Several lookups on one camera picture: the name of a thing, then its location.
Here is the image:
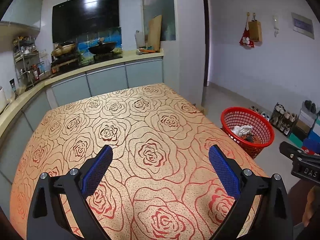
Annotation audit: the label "white tissue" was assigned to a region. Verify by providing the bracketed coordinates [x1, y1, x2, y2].
[231, 125, 253, 137]

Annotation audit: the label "black shoes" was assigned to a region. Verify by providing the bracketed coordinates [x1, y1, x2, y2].
[304, 100, 318, 113]

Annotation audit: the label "dark door frame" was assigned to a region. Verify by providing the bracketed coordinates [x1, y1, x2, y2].
[202, 0, 213, 87]

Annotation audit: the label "person's right forearm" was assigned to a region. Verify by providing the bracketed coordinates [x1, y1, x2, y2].
[301, 186, 320, 228]

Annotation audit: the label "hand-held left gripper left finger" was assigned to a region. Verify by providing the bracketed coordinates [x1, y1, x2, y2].
[26, 144, 113, 240]

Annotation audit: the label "black wok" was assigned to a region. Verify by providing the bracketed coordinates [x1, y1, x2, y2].
[88, 37, 118, 55]

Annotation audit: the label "rose patterned orange tablecloth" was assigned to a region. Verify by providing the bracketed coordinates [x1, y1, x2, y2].
[10, 82, 269, 240]

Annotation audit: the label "beige kitchen counter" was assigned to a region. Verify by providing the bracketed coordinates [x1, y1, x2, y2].
[0, 49, 165, 135]

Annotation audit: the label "white wall intercom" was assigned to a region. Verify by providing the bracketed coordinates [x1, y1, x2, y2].
[272, 14, 280, 37]

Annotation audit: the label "stack of shoe boxes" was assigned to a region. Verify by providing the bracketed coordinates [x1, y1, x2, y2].
[289, 110, 320, 155]

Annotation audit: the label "black packet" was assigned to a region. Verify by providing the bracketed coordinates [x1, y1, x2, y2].
[9, 79, 18, 99]

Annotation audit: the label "cardboard box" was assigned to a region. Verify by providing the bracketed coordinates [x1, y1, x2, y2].
[194, 102, 208, 114]

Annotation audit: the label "white rice cooker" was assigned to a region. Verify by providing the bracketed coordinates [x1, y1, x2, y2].
[0, 86, 12, 110]

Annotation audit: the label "frosted glass panel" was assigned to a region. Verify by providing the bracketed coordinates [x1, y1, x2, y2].
[142, 0, 177, 42]

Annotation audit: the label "metal spice rack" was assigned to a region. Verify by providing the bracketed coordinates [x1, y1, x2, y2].
[12, 35, 52, 89]

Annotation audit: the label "orange dish cloth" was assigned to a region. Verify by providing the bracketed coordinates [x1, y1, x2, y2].
[137, 47, 159, 54]

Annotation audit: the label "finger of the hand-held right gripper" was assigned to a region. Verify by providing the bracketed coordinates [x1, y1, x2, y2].
[279, 141, 304, 160]

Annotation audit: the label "grey electrical panel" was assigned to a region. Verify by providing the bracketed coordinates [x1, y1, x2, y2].
[291, 12, 315, 40]

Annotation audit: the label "red plastic mesh basket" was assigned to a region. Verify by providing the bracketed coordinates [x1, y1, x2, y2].
[221, 107, 275, 159]

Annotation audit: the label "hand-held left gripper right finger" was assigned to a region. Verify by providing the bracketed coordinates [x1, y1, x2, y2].
[208, 144, 294, 240]

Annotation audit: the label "black range hood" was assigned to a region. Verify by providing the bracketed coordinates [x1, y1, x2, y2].
[52, 0, 120, 43]

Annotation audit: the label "wooden cutting board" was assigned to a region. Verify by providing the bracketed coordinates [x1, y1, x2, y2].
[148, 15, 162, 52]

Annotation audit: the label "grey wall cabinet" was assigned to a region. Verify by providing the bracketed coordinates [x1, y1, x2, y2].
[0, 0, 45, 32]

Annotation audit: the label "red hanging decoration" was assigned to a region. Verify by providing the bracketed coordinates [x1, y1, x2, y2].
[239, 27, 255, 48]

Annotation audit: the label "grey base cabinets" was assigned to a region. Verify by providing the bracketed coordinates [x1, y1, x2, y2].
[0, 57, 164, 195]

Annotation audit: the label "brown hanging paper bag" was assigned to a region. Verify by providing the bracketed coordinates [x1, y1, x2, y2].
[248, 20, 263, 42]

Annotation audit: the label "golden pot with lid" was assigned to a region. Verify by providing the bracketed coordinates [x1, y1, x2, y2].
[52, 41, 77, 57]

